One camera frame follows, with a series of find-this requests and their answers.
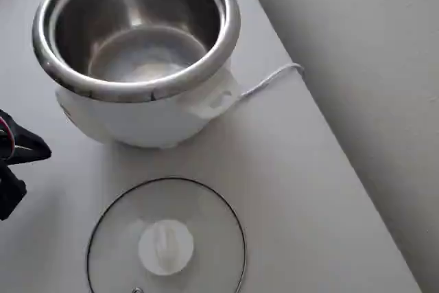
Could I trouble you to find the white rice cooker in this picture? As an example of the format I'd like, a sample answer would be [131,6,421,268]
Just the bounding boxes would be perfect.
[32,0,243,150]

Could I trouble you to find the white power cable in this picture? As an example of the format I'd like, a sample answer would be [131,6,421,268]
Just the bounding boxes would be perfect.
[239,62,306,99]

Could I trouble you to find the red white servo wires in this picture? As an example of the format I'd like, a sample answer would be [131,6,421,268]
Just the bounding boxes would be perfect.
[0,117,17,159]

